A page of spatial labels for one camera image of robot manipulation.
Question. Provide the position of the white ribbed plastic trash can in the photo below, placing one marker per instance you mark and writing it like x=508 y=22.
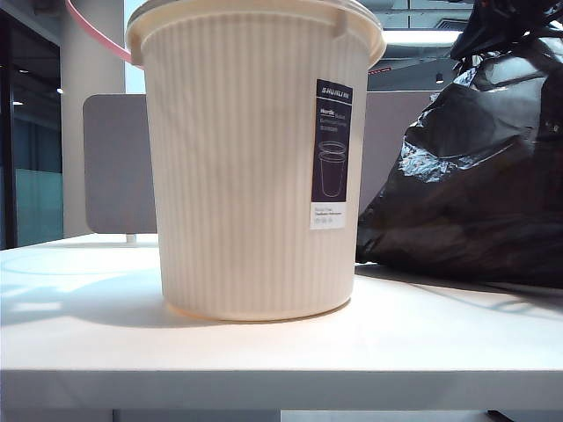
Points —
x=242 y=198

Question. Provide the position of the black garbage bag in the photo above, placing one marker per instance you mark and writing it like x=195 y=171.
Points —
x=484 y=184

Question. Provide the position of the brown desk partition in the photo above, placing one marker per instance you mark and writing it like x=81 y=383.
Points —
x=396 y=145

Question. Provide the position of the grey rounded desk divider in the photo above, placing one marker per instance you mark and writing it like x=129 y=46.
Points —
x=119 y=176

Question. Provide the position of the black ceiling spotlight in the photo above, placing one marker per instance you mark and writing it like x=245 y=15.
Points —
x=439 y=78

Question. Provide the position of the long white ceiling light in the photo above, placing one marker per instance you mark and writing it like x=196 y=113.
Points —
x=418 y=36

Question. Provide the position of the white ceiling air vent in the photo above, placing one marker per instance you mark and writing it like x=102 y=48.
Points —
x=453 y=24

